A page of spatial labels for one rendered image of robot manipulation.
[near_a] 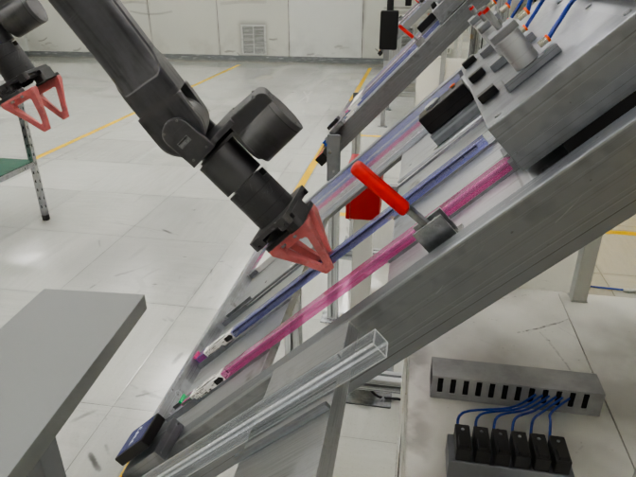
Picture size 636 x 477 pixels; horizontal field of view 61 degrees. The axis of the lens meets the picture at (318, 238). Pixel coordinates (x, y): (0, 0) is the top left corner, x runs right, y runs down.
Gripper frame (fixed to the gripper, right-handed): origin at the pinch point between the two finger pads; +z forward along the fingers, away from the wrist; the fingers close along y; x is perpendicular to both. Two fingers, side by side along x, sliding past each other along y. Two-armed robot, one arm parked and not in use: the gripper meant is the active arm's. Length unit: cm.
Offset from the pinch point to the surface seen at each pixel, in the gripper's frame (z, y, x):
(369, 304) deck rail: -0.5, -20.8, -10.4
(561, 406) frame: 44.7, 9.9, -6.2
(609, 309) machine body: 57, 43, -17
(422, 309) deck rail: 2.6, -20.9, -13.6
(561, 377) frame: 42.4, 13.1, -8.5
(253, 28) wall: -151, 858, 217
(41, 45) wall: -403, 858, 520
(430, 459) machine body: 31.3, -3.1, 9.1
